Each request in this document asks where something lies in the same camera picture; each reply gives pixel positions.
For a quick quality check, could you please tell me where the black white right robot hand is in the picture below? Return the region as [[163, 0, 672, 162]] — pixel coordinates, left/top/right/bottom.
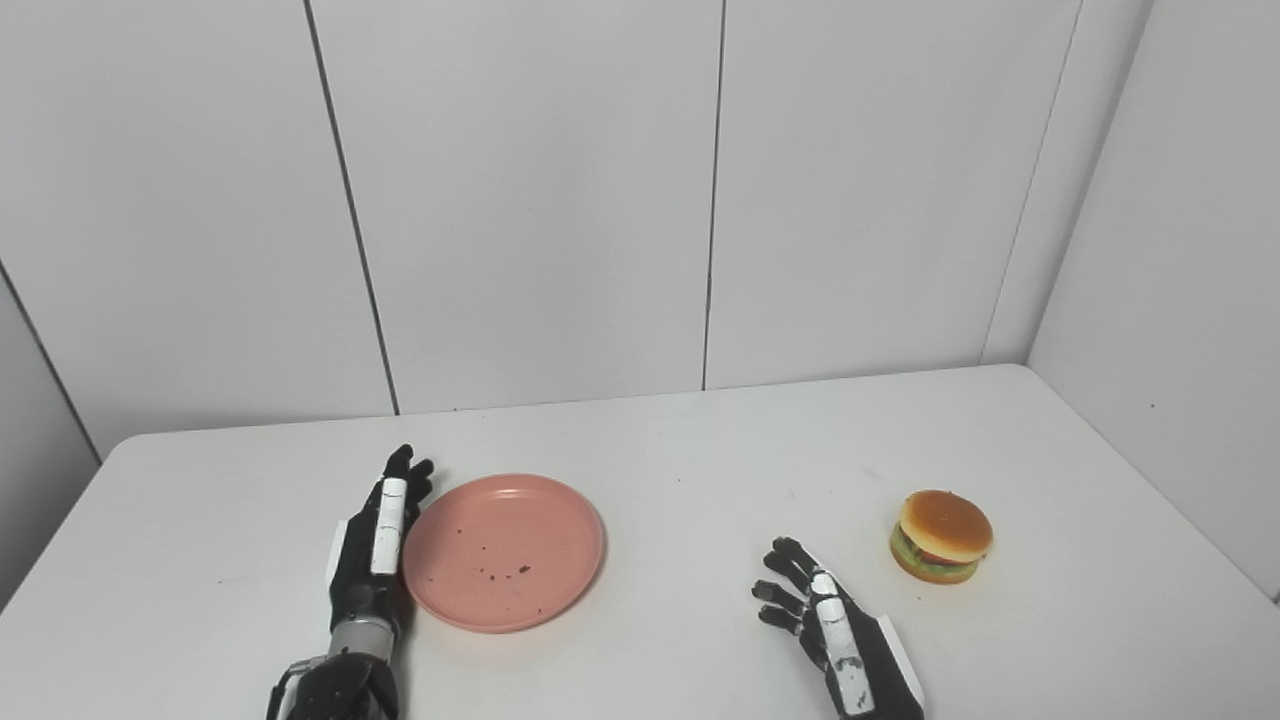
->
[[752, 537, 926, 720]]

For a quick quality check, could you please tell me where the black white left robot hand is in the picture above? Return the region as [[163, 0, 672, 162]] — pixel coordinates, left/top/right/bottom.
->
[[325, 444, 436, 636]]

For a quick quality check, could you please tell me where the pink round plate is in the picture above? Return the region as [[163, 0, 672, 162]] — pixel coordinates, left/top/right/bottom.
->
[[402, 474, 606, 634]]

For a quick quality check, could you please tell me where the toy hamburger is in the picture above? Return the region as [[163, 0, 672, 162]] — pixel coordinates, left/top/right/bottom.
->
[[890, 489, 995, 585]]

